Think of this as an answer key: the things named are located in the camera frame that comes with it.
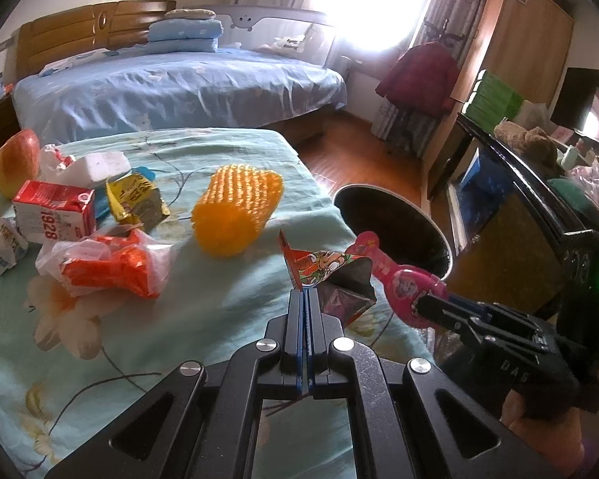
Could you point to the orange foam fruit net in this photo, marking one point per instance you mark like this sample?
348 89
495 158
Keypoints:
234 209

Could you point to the wall switch panel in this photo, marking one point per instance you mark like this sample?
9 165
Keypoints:
2 46

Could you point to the round black trash bin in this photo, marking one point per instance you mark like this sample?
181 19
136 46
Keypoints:
394 219

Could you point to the white orange plastic bag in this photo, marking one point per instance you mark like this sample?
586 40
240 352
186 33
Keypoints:
110 269

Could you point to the red green snack wrapper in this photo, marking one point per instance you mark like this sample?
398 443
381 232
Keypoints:
324 264

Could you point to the red milk carton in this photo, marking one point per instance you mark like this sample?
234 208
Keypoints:
50 209

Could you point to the bright window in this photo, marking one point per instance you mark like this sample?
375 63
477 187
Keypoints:
364 0

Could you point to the person's right hand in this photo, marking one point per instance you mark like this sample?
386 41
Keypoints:
544 444

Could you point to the printed blue white pillow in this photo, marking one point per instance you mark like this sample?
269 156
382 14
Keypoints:
75 64

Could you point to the brown teddy bear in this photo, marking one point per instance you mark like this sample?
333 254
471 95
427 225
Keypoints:
529 142

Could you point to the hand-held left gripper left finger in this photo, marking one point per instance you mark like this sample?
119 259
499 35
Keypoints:
295 339

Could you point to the folded blue blanket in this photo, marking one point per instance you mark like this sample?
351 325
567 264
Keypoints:
184 35

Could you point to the yellow foil wrapper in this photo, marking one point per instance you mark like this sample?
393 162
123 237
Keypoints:
135 199

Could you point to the green cloth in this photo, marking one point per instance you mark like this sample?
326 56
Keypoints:
574 197

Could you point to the grey bed guard rail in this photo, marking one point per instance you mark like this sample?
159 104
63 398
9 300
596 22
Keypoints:
279 25

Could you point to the pink plastic bag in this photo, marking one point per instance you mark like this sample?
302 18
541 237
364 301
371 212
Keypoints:
591 177

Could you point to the white foam block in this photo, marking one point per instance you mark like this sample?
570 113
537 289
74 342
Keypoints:
100 167

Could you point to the dark coat rack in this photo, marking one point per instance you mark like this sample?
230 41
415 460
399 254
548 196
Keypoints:
444 34

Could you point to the green floral bed sheet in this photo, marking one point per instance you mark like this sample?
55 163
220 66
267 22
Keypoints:
204 309

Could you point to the red yellow apple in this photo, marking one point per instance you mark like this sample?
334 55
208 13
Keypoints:
15 164

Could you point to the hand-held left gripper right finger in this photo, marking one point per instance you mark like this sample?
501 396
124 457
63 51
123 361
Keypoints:
315 339

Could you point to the wooden wardrobe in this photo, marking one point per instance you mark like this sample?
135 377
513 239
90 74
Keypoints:
529 35

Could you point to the crumpled white printed wrapper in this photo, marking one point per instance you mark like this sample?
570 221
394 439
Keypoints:
5 247

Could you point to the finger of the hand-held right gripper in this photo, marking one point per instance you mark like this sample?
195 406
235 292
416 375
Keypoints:
499 317
449 322

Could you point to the black television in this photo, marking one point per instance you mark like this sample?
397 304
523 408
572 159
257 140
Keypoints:
579 95

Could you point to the black glass cabinet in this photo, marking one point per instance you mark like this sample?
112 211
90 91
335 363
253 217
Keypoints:
509 239

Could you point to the bed with blue sheet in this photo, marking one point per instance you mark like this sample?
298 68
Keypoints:
179 90

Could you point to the crumpled red white wrapper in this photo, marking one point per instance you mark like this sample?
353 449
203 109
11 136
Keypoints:
55 157

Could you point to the pink plastic toy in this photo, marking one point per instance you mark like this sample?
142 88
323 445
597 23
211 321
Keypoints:
404 284

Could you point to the stack of green boxes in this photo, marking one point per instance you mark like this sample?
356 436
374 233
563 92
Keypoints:
494 97

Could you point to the wooden headboard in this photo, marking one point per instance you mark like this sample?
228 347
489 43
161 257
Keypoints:
80 22

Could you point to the dark red coat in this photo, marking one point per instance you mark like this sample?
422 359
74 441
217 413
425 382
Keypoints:
419 80

